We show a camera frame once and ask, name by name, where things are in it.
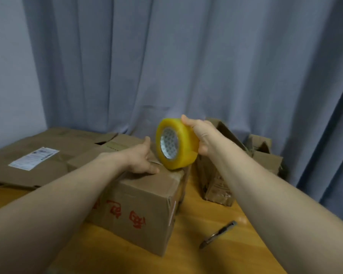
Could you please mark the person's left hand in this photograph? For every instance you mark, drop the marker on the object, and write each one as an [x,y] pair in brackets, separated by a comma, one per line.
[138,158]

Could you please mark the person's right hand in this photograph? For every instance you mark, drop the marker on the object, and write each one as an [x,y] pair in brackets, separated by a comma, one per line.
[203,134]

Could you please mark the person's right thumb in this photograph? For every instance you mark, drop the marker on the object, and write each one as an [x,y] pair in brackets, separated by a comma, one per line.
[187,121]

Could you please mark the person's left thumb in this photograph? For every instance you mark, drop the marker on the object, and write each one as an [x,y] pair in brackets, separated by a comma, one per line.
[147,142]

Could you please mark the yellow packing tape roll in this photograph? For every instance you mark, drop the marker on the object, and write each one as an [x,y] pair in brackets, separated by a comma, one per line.
[175,144]

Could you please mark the cardboard box with red print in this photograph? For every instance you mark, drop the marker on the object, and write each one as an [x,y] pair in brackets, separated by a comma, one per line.
[143,202]

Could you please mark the person's left forearm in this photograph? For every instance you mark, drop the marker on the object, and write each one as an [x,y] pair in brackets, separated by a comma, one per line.
[54,202]

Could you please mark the person's right forearm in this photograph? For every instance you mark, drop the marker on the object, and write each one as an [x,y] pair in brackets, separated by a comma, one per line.
[277,202]

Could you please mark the blue-grey curtain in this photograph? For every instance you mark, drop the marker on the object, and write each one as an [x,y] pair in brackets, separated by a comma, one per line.
[188,68]

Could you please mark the crumpled open cardboard box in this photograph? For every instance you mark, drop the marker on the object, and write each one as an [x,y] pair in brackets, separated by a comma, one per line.
[237,165]

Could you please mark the flattened cardboard box with label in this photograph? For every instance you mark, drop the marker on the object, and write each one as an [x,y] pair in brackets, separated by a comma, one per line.
[37,159]

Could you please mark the grey utility knife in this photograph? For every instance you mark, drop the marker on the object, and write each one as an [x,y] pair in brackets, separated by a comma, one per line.
[217,234]

